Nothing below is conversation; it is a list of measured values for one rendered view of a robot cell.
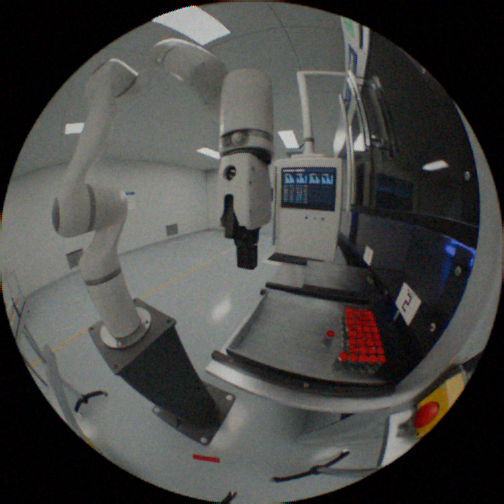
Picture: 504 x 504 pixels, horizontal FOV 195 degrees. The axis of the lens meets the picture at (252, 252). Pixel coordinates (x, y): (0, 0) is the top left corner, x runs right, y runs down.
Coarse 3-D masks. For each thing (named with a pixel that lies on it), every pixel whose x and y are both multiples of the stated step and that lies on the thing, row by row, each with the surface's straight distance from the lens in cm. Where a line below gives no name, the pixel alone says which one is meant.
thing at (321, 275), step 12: (312, 264) 80; (324, 264) 80; (336, 264) 80; (312, 276) 70; (324, 276) 72; (336, 276) 75; (348, 276) 78; (360, 276) 82; (312, 288) 56; (324, 288) 56; (336, 288) 64; (348, 288) 67; (360, 288) 70; (372, 288) 73; (372, 300) 63; (384, 300) 65
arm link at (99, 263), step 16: (96, 192) 42; (112, 192) 45; (96, 208) 41; (112, 208) 44; (96, 224) 42; (112, 224) 45; (96, 240) 47; (112, 240) 43; (96, 256) 42; (112, 256) 43; (96, 272) 42; (112, 272) 43
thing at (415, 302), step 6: (402, 288) 43; (408, 288) 41; (402, 294) 42; (414, 294) 39; (402, 300) 42; (408, 300) 40; (414, 300) 38; (408, 306) 40; (414, 306) 38; (402, 312) 42; (408, 312) 40; (414, 312) 38; (408, 318) 39; (408, 324) 39
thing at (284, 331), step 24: (264, 312) 46; (288, 312) 47; (312, 312) 48; (336, 312) 51; (240, 336) 38; (264, 336) 39; (288, 336) 40; (312, 336) 41; (336, 336) 44; (240, 360) 34; (264, 360) 35; (288, 360) 36; (312, 360) 37; (336, 384) 34; (360, 384) 35
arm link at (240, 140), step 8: (224, 136) 23; (232, 136) 21; (240, 136) 20; (248, 136) 21; (256, 136) 21; (264, 136) 22; (224, 144) 22; (232, 144) 22; (240, 144) 21; (248, 144) 20; (256, 144) 21; (264, 144) 21; (272, 144) 23; (224, 152) 23; (232, 152) 22; (264, 152) 22; (272, 152) 23
